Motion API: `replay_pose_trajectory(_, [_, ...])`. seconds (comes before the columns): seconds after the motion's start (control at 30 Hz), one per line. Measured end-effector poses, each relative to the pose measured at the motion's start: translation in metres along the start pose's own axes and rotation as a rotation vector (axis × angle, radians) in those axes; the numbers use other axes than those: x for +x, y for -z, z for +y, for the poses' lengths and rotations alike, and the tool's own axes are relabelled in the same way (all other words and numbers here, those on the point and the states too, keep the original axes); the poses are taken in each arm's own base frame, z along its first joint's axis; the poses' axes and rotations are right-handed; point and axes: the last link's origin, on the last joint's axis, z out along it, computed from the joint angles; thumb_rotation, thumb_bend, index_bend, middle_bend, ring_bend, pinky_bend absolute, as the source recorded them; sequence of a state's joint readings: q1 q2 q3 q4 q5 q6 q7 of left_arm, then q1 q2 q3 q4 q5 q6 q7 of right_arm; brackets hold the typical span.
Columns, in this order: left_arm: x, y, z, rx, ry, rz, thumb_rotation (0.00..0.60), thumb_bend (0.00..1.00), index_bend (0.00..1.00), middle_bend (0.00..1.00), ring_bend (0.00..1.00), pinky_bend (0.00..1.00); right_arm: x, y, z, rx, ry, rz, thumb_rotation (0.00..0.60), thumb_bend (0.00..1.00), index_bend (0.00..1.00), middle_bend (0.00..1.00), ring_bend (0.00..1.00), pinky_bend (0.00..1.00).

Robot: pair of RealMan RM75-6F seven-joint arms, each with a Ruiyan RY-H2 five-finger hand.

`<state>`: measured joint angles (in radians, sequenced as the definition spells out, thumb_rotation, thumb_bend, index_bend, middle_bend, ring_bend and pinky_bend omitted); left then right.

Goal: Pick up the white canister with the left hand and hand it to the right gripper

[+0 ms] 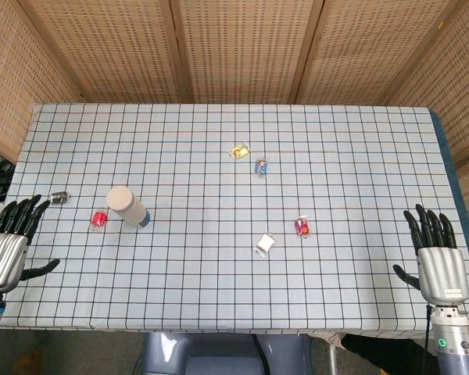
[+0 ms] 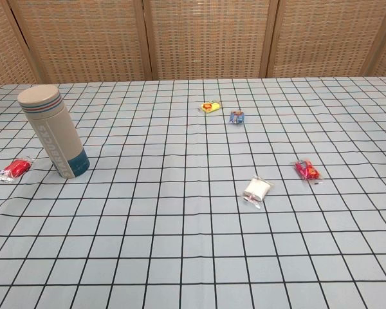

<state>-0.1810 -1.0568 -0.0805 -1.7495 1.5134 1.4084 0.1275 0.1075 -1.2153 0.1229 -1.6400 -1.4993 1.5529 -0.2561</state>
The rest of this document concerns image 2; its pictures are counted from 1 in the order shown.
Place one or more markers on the beige Starbucks bottle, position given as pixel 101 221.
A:
pixel 51 128

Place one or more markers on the yellow snack packet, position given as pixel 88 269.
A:
pixel 210 107

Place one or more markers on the blue snack packet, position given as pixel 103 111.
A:
pixel 237 117

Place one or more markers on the white snack packet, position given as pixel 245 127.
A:
pixel 256 190

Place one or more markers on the light blue checked tablecloth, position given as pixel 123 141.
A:
pixel 193 244

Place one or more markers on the red patterned snack packet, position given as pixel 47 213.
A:
pixel 307 171

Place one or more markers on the plain red snack packet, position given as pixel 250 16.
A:
pixel 17 167

